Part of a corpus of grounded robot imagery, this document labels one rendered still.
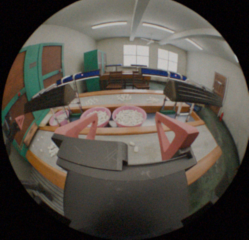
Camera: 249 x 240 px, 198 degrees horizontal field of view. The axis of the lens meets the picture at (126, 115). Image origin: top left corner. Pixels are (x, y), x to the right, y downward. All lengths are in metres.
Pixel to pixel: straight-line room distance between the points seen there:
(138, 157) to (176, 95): 0.34
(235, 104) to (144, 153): 4.26
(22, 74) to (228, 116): 5.40
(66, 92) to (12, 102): 0.80
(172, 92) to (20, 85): 1.17
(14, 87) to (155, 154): 1.30
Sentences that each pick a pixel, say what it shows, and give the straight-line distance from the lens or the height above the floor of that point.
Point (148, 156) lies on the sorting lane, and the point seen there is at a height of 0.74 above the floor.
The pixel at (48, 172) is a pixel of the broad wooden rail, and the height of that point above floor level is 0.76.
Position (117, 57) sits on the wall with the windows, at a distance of 5.28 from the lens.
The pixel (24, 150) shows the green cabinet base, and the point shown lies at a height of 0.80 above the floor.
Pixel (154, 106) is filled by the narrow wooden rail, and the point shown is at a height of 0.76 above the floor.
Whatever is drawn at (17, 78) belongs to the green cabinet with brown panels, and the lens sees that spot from 1.05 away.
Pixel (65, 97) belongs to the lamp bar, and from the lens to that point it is 0.30.
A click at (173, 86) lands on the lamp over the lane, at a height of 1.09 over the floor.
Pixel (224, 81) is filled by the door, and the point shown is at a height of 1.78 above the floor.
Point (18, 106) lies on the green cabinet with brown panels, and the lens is 1.01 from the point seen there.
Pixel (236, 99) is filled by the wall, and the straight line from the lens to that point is 4.36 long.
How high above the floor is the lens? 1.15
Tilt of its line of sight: 37 degrees down
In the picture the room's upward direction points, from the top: straight up
